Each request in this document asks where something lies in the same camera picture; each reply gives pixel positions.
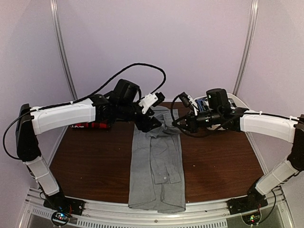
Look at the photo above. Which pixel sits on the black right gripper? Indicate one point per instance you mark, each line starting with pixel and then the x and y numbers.
pixel 191 125

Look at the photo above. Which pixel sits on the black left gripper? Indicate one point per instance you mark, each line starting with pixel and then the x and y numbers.
pixel 147 123

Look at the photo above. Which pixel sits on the grey long sleeve shirt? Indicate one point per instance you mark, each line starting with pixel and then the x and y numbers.
pixel 156 172

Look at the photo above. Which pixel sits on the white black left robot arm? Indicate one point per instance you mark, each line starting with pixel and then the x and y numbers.
pixel 118 105

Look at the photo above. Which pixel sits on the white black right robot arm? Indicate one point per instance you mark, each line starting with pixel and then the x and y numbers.
pixel 219 113

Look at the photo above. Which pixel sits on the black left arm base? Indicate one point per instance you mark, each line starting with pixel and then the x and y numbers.
pixel 64 208

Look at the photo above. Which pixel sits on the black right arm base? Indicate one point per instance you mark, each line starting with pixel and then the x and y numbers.
pixel 248 206

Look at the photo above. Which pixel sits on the blue plaid shirt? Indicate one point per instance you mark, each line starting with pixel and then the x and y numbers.
pixel 202 103

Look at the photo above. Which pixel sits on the white laundry basket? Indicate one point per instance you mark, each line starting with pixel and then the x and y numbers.
pixel 233 100

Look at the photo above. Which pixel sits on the red black plaid shirt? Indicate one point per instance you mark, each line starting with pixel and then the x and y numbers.
pixel 91 125

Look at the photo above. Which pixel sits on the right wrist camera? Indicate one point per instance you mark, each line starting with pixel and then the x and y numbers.
pixel 189 102

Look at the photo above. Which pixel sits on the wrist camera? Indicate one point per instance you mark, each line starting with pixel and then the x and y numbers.
pixel 152 99
pixel 189 102

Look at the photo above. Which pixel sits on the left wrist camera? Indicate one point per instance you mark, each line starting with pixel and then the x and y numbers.
pixel 152 99

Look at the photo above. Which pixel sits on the left aluminium corner post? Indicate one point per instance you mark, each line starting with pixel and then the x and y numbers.
pixel 61 48

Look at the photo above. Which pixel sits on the aluminium corner post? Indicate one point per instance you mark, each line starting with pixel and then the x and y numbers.
pixel 247 46
pixel 61 48

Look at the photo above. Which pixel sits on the aluminium front rail frame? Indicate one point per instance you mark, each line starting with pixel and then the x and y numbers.
pixel 209 214

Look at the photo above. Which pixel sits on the right aluminium corner post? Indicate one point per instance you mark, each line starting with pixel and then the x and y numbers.
pixel 247 46

